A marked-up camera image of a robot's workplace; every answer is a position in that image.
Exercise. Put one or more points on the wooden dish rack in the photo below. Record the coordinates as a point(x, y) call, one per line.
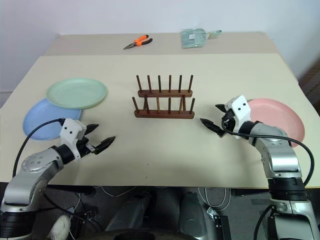
point(163, 102)

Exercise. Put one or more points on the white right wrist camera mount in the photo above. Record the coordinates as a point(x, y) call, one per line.
point(240, 110)

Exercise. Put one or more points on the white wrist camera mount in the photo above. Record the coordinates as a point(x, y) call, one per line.
point(240, 110)
point(71, 132)

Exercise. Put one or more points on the pink plate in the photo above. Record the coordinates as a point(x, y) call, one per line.
point(275, 115)

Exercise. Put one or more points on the white shoe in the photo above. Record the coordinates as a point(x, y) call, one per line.
point(60, 226)

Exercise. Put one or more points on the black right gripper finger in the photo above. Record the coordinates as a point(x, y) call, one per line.
point(212, 126)
point(221, 108)

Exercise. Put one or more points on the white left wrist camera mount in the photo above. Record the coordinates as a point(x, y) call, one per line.
point(71, 132)

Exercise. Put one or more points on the blue plate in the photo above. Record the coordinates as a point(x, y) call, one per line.
point(50, 120)

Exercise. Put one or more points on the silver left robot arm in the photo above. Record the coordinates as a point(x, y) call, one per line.
point(32, 170)

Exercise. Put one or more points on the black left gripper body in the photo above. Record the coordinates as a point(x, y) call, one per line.
point(84, 147)

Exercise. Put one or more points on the green plate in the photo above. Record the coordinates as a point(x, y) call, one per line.
point(77, 93)

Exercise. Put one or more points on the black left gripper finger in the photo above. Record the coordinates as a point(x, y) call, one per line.
point(91, 128)
point(105, 144)

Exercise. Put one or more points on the green plastic bag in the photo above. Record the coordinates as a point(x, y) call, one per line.
point(193, 37)

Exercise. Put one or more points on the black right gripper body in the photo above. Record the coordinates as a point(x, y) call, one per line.
point(229, 119)

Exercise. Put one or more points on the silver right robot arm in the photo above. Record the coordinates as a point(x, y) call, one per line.
point(280, 155)

